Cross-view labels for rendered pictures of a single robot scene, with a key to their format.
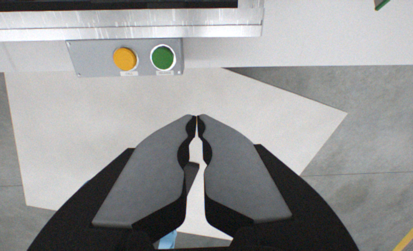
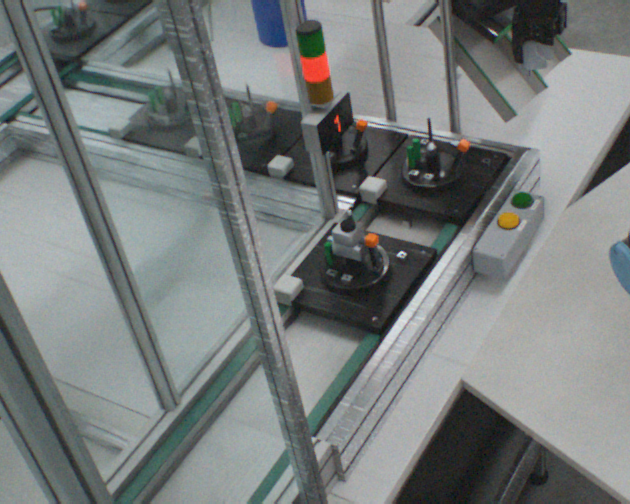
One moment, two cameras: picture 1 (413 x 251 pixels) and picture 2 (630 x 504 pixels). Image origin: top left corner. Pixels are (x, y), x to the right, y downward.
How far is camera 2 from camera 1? 197 cm
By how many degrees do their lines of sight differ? 71
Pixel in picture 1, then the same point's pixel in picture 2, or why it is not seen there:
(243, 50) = (555, 191)
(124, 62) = (510, 218)
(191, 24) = (508, 183)
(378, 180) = not seen: outside the picture
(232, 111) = (625, 211)
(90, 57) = (494, 242)
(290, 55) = (580, 162)
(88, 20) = (469, 230)
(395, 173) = not seen: outside the picture
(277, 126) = not seen: outside the picture
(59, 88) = (508, 341)
